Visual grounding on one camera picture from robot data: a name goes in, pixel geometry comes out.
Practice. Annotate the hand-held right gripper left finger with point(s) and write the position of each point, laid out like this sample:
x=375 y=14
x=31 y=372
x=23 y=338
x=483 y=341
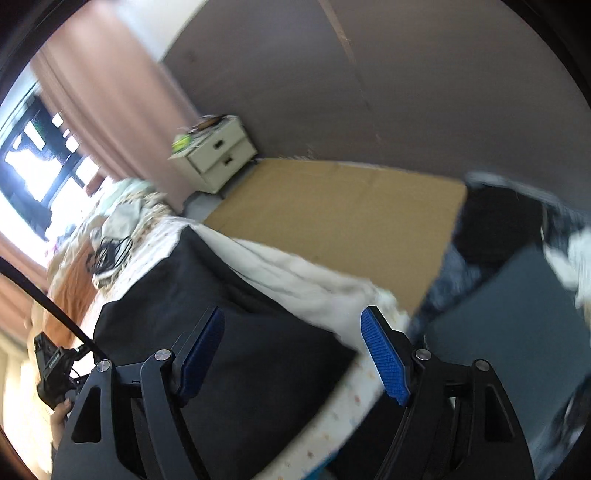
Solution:
x=201 y=350

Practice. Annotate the green item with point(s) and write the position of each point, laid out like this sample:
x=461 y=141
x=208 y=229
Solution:
x=181 y=143

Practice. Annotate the person's left hand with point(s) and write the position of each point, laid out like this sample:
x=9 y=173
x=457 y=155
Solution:
x=60 y=422

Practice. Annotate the patterned crumpled cloth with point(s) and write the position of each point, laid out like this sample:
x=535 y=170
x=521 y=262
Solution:
x=138 y=226

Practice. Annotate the crumpled pale bedding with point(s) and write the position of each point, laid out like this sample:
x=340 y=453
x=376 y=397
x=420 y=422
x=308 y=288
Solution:
x=124 y=194

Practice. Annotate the orange blanket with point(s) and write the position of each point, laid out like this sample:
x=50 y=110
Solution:
x=74 y=286

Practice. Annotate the pink curtain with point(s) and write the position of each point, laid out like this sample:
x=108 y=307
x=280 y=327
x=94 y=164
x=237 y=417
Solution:
x=16 y=286
x=115 y=92

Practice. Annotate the heap of dark clothes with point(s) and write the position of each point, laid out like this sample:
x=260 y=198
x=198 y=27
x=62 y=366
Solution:
x=498 y=221

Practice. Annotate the black framed window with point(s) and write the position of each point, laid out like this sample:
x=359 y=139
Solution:
x=37 y=161

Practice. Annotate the white floral bed sheet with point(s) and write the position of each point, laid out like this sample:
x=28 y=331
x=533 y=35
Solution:
x=341 y=415

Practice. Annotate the grey board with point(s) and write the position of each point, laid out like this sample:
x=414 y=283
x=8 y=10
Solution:
x=498 y=314

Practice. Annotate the black long-sleeved shirt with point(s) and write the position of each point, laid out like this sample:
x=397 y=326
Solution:
x=258 y=360

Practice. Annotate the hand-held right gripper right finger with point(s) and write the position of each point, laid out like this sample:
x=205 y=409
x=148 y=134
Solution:
x=385 y=355

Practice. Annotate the white nightstand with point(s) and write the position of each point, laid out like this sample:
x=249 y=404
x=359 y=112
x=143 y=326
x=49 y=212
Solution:
x=221 y=157

